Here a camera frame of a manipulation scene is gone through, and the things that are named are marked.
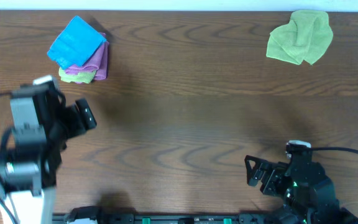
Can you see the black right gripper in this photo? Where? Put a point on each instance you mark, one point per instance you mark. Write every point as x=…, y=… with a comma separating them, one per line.
x=269, y=177

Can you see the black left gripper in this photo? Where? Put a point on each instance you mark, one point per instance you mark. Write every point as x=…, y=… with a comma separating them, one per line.
x=86, y=112

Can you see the blue microfiber cloth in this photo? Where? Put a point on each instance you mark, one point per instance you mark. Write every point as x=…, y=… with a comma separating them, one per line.
x=75, y=44

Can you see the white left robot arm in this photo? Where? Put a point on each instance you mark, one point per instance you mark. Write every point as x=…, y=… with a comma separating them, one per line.
x=30, y=150

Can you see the folded green cloth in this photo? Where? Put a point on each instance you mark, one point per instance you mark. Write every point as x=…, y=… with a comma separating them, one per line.
x=80, y=77

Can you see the folded purple cloth top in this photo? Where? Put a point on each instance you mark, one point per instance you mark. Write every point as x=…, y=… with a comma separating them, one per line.
x=98, y=61

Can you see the folded purple cloth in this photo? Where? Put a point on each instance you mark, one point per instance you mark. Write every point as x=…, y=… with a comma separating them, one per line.
x=96, y=66
x=98, y=61

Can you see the folded purple cloth bottom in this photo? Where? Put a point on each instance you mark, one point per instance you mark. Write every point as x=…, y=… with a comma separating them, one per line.
x=96, y=66

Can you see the crumpled green microfiber cloth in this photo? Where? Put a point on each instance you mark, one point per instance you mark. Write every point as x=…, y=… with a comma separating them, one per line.
x=305, y=38

